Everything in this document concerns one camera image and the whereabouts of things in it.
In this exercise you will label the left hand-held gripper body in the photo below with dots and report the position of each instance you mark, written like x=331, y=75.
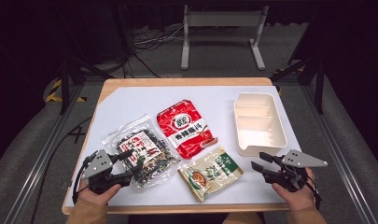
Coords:
x=98, y=166

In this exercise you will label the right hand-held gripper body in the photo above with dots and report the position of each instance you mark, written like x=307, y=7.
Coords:
x=289, y=174

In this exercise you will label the clear dried vegetable packet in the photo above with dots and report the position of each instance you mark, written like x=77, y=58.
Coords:
x=152, y=146

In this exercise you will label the cream divided storage box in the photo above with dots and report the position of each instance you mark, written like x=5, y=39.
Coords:
x=258, y=124

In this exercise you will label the beige green seasoning packet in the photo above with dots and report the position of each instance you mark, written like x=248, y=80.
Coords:
x=210, y=172

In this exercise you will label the red seasoning packet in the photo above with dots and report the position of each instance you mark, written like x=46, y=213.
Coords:
x=183, y=127

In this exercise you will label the person's right hand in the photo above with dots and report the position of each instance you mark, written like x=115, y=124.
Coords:
x=298, y=199

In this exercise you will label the person's left hand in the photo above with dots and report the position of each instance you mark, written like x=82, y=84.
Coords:
x=98, y=198

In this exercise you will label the white table mat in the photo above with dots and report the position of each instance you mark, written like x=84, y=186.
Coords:
x=140, y=102

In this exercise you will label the yellow black hazard tape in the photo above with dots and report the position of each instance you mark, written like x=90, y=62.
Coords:
x=280, y=72
x=54, y=90

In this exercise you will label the black metal stand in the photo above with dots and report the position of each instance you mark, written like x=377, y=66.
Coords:
x=64, y=84
x=319, y=84

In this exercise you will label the wooden table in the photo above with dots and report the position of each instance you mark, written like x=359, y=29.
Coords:
x=177, y=81

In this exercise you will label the white metal stand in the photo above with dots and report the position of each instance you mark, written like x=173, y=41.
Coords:
x=222, y=18

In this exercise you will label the aluminium floor rail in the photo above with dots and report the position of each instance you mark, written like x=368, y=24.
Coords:
x=342, y=168
x=37, y=168

